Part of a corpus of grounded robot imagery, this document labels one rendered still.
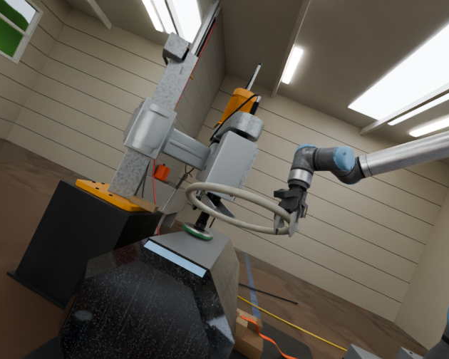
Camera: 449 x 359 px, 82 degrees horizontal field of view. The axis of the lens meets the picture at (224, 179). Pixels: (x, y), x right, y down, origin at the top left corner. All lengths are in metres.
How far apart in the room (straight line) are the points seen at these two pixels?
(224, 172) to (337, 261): 5.69
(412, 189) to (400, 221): 0.83
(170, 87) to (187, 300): 1.59
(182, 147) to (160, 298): 1.31
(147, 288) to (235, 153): 0.94
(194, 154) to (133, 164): 0.50
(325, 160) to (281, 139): 5.72
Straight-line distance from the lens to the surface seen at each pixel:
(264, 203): 0.89
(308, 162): 1.03
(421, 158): 1.10
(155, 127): 2.06
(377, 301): 7.67
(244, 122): 1.69
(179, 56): 2.18
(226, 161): 1.66
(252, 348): 2.48
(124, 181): 2.13
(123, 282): 1.28
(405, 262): 7.77
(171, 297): 1.21
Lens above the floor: 1.15
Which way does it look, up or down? 3 degrees up
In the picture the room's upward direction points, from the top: 25 degrees clockwise
